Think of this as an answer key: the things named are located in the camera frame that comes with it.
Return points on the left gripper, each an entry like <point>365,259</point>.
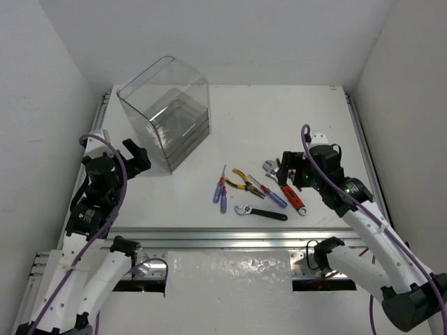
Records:
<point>136,158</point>

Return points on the red handled adjustable wrench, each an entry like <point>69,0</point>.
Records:
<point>271,169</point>

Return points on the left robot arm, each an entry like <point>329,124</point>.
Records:
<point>74,298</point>

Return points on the black handled adjustable wrench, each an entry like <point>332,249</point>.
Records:
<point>242,210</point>

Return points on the yellow long nose pliers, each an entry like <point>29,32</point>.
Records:
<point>246,185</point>

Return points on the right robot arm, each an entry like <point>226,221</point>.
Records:
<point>408,291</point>

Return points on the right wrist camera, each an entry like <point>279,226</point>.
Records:
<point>317,138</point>

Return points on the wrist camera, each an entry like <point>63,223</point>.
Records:
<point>317,138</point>
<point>96,148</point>

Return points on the blue screwdriver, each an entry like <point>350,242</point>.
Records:
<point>272,195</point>
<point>223,201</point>
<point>218,190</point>

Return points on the clear plastic drawer organizer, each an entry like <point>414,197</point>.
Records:
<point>168,107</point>

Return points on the aluminium front rail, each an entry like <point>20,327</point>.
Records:
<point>157,243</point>

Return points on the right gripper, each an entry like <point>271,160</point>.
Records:
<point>292,160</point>

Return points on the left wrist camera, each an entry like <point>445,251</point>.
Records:
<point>96,148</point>

